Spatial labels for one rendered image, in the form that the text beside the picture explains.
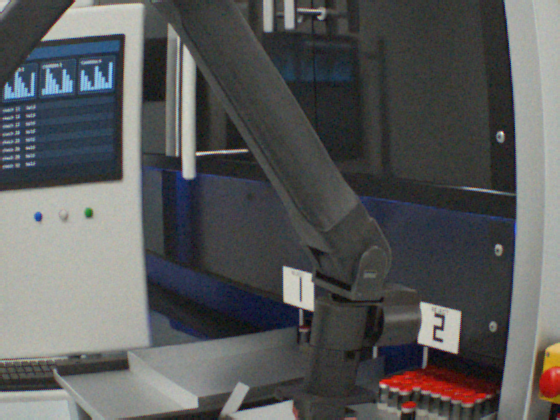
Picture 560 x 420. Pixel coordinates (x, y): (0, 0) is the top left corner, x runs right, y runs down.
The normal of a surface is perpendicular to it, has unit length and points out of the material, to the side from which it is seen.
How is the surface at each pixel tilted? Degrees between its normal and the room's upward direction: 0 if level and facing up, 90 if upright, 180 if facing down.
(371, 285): 94
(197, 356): 90
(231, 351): 90
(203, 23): 102
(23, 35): 96
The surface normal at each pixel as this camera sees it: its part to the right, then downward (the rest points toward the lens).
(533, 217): -0.84, 0.09
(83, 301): 0.44, 0.11
